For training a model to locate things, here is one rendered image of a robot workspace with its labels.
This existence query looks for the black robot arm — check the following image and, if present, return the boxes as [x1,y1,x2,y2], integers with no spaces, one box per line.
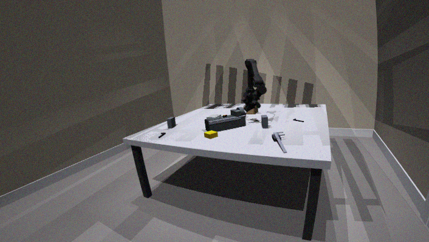
[243,59,267,101]

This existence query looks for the yellow block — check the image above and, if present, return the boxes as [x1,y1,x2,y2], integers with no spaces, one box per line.
[204,130,218,139]

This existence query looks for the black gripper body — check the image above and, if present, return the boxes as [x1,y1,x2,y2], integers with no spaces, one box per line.
[242,93,261,108]

